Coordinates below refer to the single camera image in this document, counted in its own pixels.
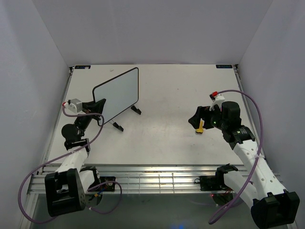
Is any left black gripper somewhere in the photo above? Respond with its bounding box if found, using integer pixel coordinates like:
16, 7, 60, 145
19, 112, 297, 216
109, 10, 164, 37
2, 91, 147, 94
74, 97, 106, 138

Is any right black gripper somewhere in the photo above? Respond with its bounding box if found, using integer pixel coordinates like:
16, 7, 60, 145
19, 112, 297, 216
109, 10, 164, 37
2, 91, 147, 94
188, 104, 227, 131

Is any yellow black whiteboard eraser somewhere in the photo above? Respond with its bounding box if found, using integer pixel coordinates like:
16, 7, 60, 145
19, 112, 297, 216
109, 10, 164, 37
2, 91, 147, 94
195, 120, 204, 134

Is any small black-framed whiteboard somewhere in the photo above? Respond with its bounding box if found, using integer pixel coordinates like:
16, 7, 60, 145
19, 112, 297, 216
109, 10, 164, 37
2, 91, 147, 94
92, 67, 139, 123

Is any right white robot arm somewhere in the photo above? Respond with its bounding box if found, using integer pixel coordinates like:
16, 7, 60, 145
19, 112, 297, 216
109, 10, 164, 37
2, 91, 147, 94
188, 101, 300, 229

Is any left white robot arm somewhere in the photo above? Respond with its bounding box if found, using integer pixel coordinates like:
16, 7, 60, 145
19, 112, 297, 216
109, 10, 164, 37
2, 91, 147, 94
44, 99, 106, 217

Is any left blue table label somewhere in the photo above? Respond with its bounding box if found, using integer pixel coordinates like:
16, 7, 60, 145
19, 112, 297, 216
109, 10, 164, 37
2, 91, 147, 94
74, 65, 91, 70

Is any blue table label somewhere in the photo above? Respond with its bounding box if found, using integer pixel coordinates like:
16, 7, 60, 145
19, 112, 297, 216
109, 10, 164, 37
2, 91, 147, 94
74, 65, 91, 70
216, 64, 233, 69

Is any right blue table label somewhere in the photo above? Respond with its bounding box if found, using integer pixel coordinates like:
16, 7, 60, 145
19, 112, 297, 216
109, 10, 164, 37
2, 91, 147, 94
216, 64, 233, 69

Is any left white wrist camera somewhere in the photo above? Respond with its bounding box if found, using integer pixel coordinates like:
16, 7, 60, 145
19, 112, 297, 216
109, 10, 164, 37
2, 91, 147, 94
62, 99, 82, 114

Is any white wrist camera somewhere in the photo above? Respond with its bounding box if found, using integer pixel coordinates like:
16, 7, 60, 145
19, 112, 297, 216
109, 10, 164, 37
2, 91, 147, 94
209, 92, 225, 111
62, 99, 82, 114

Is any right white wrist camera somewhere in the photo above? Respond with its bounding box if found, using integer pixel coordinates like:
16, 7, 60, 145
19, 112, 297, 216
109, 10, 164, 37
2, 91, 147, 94
209, 92, 225, 111

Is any metal wire whiteboard stand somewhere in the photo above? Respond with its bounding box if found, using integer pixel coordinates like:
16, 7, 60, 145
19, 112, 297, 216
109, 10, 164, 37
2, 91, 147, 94
109, 105, 142, 132

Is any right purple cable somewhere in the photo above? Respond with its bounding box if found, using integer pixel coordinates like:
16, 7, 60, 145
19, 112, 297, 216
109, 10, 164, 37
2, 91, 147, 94
208, 89, 264, 225

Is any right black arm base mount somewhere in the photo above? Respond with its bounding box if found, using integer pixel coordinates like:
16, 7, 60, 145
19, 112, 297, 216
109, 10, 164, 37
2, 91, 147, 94
194, 176, 228, 191

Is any aluminium table frame rail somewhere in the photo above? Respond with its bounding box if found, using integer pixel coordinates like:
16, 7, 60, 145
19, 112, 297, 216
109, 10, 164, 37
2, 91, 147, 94
27, 65, 285, 195

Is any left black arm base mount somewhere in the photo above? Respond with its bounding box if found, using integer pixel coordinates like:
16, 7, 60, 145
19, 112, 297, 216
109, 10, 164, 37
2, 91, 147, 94
98, 177, 116, 192

